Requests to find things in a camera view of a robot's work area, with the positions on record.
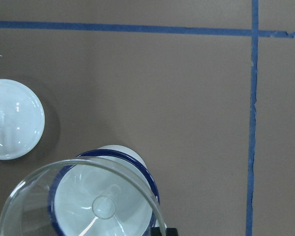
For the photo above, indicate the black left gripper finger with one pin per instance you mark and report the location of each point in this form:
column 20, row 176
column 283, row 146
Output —
column 172, row 231

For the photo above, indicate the clear glass funnel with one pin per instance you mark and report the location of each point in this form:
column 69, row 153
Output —
column 78, row 197

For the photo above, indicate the white ceramic lid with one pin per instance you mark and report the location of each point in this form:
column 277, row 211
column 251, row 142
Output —
column 22, row 119

